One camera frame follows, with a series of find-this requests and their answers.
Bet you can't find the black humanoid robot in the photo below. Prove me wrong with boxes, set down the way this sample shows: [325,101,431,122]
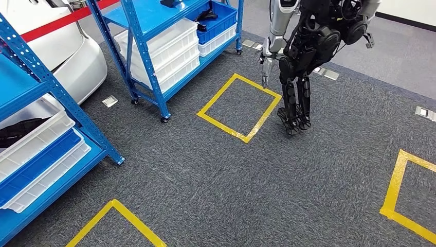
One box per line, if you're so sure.
[258,0,382,136]

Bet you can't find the blue metal shelf rack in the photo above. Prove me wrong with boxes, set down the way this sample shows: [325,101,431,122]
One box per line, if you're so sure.
[0,13,125,247]
[85,0,245,124]

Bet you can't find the small floor outlet cover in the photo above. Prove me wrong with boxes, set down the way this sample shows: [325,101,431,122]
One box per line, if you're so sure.
[102,95,119,109]

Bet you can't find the white car body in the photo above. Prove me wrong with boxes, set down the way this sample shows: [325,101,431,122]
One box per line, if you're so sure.
[0,0,108,104]

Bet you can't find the yellow floor tape square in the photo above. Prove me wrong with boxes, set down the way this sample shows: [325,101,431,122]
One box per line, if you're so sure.
[196,72,283,145]
[379,149,436,245]
[64,199,168,247]

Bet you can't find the metal floor outlet cover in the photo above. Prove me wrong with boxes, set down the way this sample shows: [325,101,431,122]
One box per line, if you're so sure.
[414,105,436,122]
[242,39,264,51]
[313,65,340,81]

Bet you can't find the red barrier belt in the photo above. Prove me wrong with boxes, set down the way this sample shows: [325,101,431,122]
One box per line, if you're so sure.
[20,0,120,43]

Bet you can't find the black plastic part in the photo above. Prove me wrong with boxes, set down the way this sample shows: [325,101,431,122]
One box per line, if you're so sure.
[0,117,52,150]
[194,9,219,32]

